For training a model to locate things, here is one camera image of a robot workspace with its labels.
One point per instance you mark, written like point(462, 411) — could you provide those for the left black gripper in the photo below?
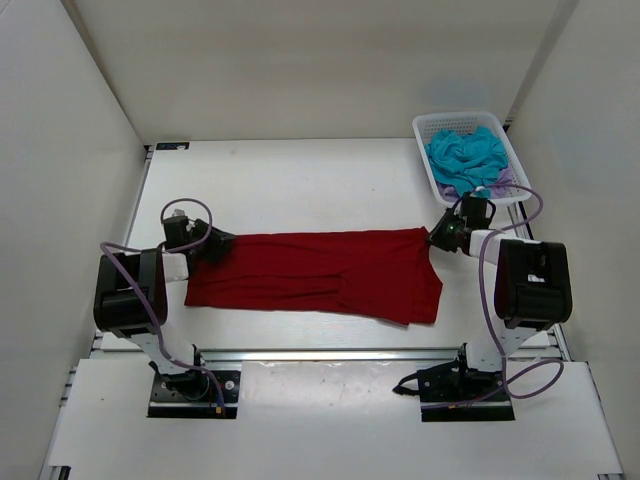
point(218, 241)

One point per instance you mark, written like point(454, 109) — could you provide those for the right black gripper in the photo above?
point(438, 236)

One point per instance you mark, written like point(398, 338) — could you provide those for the red t-shirt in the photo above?
point(381, 274)

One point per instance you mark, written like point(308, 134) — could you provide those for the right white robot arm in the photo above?
point(524, 284)

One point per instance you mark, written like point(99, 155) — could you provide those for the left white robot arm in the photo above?
point(131, 299)

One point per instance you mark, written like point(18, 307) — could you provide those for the lavender t-shirt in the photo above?
point(506, 176)

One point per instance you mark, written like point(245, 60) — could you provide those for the teal t-shirt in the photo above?
point(461, 163)

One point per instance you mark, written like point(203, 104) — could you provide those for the white plastic basket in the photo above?
point(425, 126)

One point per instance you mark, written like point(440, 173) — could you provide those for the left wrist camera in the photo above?
point(178, 216)

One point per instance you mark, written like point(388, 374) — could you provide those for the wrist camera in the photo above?
point(178, 216)
point(481, 192)

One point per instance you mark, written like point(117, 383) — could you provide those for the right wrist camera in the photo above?
point(481, 192)

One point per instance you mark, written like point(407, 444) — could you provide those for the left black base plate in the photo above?
point(192, 395)

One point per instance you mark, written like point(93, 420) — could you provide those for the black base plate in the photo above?
point(192, 395)
point(447, 394)

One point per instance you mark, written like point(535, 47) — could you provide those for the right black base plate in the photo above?
point(447, 394)

